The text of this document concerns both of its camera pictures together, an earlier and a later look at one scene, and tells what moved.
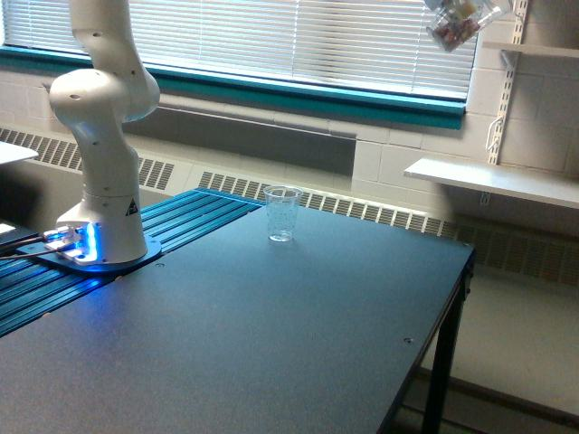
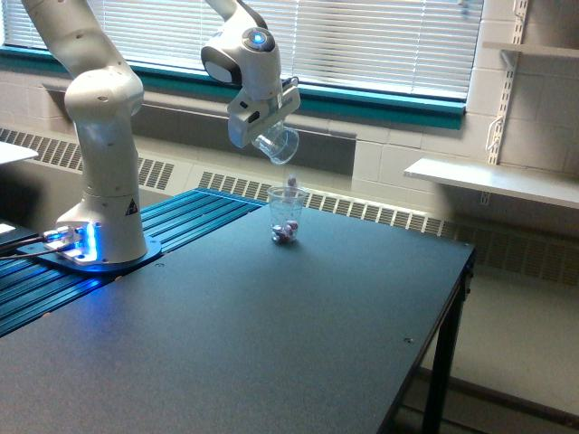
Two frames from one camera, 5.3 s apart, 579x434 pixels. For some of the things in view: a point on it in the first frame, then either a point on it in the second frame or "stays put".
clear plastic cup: (455, 23) to (279, 143)
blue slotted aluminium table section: (29, 290) stays put
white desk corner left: (10, 153) stays put
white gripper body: (495, 10) to (247, 117)
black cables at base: (5, 248) stays put
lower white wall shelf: (531, 183) stays put
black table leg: (437, 403) stays put
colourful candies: (461, 23) to (284, 232)
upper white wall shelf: (527, 48) stays put
